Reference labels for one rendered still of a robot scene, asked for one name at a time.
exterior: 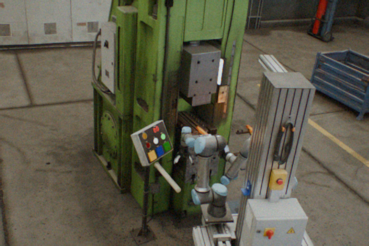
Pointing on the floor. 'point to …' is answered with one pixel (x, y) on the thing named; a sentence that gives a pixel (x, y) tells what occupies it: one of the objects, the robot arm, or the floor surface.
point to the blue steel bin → (344, 78)
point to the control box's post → (145, 196)
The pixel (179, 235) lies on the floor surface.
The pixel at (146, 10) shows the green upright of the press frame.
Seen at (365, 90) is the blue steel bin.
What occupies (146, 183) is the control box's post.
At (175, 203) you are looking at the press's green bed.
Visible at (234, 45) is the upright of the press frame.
